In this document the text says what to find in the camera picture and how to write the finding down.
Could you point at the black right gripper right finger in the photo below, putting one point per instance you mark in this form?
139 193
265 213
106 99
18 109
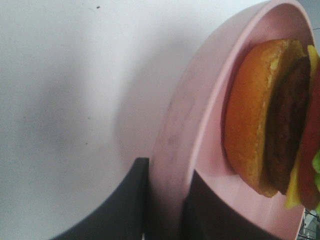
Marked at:
207 217

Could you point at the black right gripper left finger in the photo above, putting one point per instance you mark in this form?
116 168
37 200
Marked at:
122 215

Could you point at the pink round plate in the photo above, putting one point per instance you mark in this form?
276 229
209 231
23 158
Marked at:
190 139

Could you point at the burger with lettuce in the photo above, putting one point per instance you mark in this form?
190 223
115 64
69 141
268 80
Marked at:
272 122

